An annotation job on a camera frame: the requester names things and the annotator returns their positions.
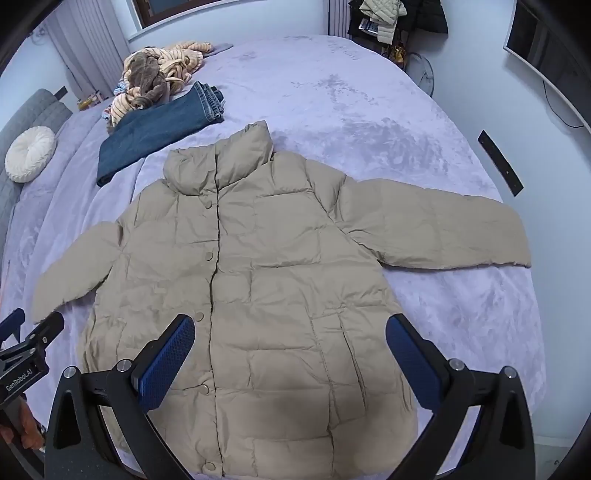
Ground black hanging jacket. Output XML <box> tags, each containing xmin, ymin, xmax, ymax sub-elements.
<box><xmin>347</xmin><ymin>0</ymin><xmax>448</xmax><ymax>44</ymax></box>

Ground lilac plush blanket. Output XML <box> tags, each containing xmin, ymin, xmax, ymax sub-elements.
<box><xmin>0</xmin><ymin>34</ymin><xmax>548</xmax><ymax>480</ymax></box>

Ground white radiator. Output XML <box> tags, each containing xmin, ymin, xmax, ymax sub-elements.
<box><xmin>328</xmin><ymin>0</ymin><xmax>352</xmax><ymax>36</ymax></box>

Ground round white cushion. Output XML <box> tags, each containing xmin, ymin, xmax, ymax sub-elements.
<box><xmin>4</xmin><ymin>126</ymin><xmax>57</xmax><ymax>183</ymax></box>

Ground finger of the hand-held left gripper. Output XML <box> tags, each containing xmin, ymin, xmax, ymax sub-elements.
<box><xmin>25</xmin><ymin>311</ymin><xmax>65</xmax><ymax>354</ymax></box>
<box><xmin>0</xmin><ymin>308</ymin><xmax>26</xmax><ymax>344</ymax></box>

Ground pale green puffer jacket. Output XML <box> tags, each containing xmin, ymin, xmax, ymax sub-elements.
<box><xmin>359</xmin><ymin>0</ymin><xmax>407</xmax><ymax>43</ymax></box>

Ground blue jeans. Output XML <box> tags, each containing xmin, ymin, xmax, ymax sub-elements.
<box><xmin>97</xmin><ymin>82</ymin><xmax>225</xmax><ymax>186</ymax></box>

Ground black wall strip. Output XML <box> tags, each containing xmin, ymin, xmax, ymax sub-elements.
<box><xmin>477</xmin><ymin>130</ymin><xmax>524</xmax><ymax>197</ymax></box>

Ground grey padded headboard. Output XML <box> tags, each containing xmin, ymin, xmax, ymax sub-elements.
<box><xmin>0</xmin><ymin>89</ymin><xmax>74</xmax><ymax>241</ymax></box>

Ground window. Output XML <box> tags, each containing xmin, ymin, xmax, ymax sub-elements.
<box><xmin>131</xmin><ymin>0</ymin><xmax>245</xmax><ymax>29</ymax></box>

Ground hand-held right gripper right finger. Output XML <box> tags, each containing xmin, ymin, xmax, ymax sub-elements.
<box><xmin>385</xmin><ymin>314</ymin><xmax>536</xmax><ymax>480</ymax></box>

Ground brown fuzzy garment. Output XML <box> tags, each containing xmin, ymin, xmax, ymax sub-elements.
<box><xmin>124</xmin><ymin>51</ymin><xmax>171</xmax><ymax>109</ymax></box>

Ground beige puffer jacket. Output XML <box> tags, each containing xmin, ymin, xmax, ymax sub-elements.
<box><xmin>32</xmin><ymin>120</ymin><xmax>532</xmax><ymax>476</ymax></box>

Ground standing fan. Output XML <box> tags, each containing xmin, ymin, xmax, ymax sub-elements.
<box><xmin>406</xmin><ymin>53</ymin><xmax>437</xmax><ymax>97</ymax></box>

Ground person's left hand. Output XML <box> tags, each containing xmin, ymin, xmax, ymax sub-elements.
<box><xmin>0</xmin><ymin>399</ymin><xmax>47</xmax><ymax>450</ymax></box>

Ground black television cable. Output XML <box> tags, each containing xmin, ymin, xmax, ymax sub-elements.
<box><xmin>542</xmin><ymin>78</ymin><xmax>585</xmax><ymax>128</ymax></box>

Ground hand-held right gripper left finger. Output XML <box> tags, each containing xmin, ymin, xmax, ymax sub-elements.
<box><xmin>44</xmin><ymin>314</ymin><xmax>197</xmax><ymax>480</ymax></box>

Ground beige striped garment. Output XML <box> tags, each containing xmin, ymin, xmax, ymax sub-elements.
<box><xmin>104</xmin><ymin>41</ymin><xmax>215</xmax><ymax>127</ymax></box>

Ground pale curtain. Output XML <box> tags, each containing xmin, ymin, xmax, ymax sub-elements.
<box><xmin>44</xmin><ymin>0</ymin><xmax>130</xmax><ymax>100</ymax></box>

